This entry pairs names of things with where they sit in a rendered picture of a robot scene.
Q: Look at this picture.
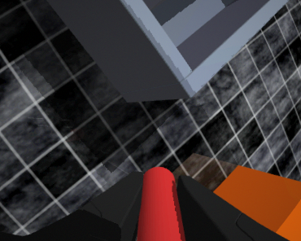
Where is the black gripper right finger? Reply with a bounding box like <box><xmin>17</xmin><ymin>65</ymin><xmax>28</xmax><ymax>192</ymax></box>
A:
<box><xmin>177</xmin><ymin>176</ymin><xmax>289</xmax><ymax>241</ymax></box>

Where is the red peg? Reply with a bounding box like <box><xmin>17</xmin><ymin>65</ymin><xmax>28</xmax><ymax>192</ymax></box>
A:
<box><xmin>137</xmin><ymin>167</ymin><xmax>185</xmax><ymax>241</ymax></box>

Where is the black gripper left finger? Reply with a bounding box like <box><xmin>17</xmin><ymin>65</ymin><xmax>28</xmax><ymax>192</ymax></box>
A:
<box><xmin>0</xmin><ymin>172</ymin><xmax>144</xmax><ymax>241</ymax></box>

